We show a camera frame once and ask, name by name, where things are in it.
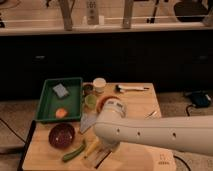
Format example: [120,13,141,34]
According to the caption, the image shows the orange round object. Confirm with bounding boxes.
[55,108,68,119]

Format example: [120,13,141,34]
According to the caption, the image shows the blue-grey sponge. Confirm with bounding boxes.
[53,84,69,98]

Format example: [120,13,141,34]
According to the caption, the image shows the white cup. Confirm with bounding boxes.
[93,78,106,93]

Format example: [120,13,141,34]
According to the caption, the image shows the small dark cup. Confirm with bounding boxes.
[83,84,93,96]

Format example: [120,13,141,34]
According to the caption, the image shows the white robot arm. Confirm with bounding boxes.
[94,98,213,156]

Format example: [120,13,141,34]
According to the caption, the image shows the dark blue floor object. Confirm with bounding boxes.
[190,92,211,107]

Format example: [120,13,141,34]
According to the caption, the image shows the orange bowl with contents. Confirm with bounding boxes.
[96,95,119,113]

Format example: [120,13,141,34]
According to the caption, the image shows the green plastic tray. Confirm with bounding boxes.
[35,77,83,123]

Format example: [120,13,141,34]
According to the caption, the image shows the grey folded cloth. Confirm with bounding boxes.
[79,113,98,134]

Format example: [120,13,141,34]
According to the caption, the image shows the metal fork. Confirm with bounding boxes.
[145,111,157,119]

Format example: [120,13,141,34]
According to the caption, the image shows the light green cup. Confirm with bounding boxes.
[85,94,97,110]

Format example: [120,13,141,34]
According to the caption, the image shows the yellow banana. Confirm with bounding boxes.
[84,139,100,158]

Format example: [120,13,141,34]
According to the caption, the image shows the purple bowl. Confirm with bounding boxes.
[48,123,75,149]

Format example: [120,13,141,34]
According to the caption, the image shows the green cucumber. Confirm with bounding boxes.
[62,140,86,162]

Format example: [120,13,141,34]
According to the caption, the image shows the black floor cable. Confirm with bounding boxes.
[185,103,196,118]

